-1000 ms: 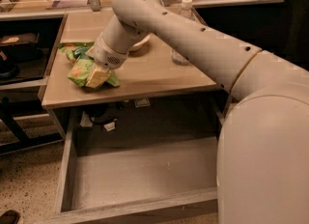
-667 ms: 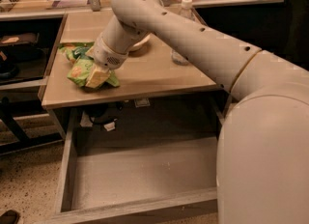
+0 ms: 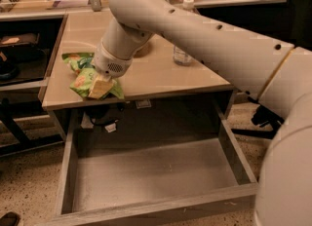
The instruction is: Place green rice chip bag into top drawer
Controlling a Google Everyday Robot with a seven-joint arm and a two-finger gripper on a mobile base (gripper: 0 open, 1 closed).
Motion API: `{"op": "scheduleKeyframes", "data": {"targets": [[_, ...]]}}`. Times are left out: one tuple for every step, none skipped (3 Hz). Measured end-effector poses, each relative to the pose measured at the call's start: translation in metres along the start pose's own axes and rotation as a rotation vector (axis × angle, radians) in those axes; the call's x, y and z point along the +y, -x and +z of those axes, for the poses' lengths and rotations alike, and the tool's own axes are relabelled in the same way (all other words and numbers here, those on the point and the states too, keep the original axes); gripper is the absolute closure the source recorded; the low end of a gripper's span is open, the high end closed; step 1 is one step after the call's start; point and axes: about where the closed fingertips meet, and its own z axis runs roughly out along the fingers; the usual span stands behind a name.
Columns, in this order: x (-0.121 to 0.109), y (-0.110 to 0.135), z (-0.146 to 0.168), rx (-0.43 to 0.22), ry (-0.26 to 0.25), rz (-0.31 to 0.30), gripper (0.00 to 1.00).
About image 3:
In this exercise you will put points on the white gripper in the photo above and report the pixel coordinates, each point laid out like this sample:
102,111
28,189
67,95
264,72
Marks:
109,61

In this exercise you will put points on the green rice chip bag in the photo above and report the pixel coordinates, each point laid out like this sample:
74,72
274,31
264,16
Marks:
82,65

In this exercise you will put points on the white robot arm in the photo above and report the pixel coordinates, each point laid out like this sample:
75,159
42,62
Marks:
274,73

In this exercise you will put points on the wooden drawer cabinet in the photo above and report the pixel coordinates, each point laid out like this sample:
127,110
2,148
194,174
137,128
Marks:
151,75

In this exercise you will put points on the grey wooden open drawer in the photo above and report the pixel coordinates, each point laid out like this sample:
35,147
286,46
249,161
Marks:
162,165

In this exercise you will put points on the clear plastic water bottle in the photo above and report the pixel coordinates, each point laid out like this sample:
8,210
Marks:
179,56

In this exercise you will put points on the dark shoe tip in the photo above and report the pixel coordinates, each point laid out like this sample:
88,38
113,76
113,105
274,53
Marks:
10,219

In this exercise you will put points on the black office chair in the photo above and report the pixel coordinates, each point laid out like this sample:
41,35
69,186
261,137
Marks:
286,104

